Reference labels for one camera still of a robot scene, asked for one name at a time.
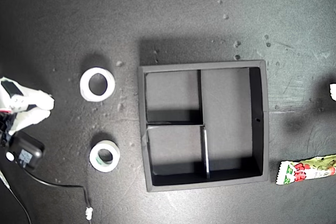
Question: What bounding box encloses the large white tape roll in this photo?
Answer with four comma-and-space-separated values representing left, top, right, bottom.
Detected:
79, 67, 116, 102

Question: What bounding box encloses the small white tape roll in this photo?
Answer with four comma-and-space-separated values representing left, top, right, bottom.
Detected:
89, 140, 121, 173

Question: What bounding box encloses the green red snack bar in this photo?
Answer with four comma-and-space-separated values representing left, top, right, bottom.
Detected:
275, 154, 336, 185

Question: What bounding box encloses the black tray with wells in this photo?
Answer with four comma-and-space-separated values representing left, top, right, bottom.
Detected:
138, 59, 270, 193

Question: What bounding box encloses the small black camera box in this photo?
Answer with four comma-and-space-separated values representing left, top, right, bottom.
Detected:
5, 131, 45, 172

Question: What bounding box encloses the thick black cable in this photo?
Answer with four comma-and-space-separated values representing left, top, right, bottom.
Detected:
25, 167, 92, 209

